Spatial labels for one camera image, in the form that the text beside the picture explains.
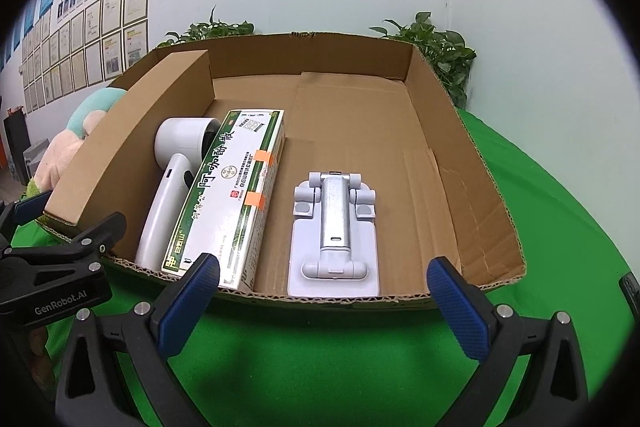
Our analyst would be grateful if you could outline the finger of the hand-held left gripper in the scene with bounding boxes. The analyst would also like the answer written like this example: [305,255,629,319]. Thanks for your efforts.
[0,213,127,273]
[0,189,53,233]

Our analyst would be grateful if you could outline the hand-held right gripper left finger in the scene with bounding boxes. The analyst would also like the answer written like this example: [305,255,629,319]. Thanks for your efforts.
[55,252,221,427]

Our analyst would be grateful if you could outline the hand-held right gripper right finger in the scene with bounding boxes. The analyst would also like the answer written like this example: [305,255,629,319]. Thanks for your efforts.
[426,257,590,427]

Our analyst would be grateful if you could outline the white hair dryer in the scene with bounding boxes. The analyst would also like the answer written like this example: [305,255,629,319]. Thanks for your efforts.
[135,117,222,273]

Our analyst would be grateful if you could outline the green and white medicine box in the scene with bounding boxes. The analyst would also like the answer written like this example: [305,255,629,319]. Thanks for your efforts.
[161,108,287,292]

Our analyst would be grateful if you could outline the white folding phone stand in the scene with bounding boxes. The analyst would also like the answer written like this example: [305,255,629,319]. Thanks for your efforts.
[287,170,381,297]

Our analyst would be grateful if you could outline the large cardboard box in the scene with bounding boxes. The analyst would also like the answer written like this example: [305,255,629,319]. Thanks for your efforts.
[44,31,527,308]

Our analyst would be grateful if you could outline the person's left hand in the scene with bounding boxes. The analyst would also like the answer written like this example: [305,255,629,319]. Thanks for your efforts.
[20,324,58,385]

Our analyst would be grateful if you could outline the grey metal cabinet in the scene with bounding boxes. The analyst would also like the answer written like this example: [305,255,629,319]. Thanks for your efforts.
[22,139,51,180]

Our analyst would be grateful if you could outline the pastel plush toy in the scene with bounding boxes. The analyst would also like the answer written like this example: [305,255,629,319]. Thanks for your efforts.
[27,87,128,198]

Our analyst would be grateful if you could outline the black cabinet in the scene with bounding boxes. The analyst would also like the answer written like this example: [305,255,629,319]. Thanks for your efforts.
[2,109,31,182]

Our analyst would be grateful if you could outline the green tablecloth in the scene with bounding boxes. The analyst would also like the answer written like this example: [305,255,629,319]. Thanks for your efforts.
[10,107,636,427]

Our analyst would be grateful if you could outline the black object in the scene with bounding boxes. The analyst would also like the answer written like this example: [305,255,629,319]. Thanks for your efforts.
[619,272,640,308]

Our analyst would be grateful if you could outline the green potted plant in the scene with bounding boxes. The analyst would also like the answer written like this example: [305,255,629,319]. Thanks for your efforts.
[157,7,256,48]
[370,12,478,110]

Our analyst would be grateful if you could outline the wall of framed certificates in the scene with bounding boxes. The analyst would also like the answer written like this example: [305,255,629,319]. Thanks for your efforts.
[20,0,151,112]

